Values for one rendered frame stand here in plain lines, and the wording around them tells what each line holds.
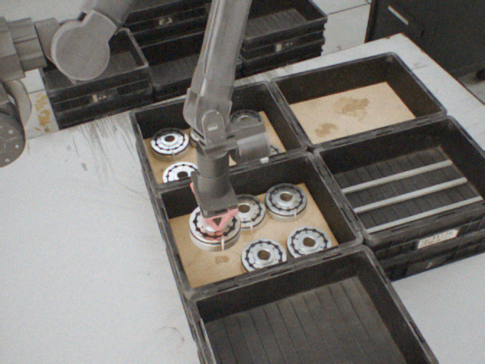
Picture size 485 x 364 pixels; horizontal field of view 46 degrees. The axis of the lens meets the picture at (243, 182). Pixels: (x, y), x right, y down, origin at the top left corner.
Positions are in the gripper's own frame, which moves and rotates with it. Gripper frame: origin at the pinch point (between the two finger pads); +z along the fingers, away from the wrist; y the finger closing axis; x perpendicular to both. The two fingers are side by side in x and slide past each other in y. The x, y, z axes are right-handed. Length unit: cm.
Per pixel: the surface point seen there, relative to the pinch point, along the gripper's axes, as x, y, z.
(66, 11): 19, 269, 111
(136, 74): -1, 114, 50
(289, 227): -20.8, 8.2, 21.8
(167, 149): 1.2, 40.9, 20.1
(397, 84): -70, 45, 18
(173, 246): 8.0, 4.6, 12.5
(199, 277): 3.5, 1.5, 22.3
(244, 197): -12.8, 18.4, 19.3
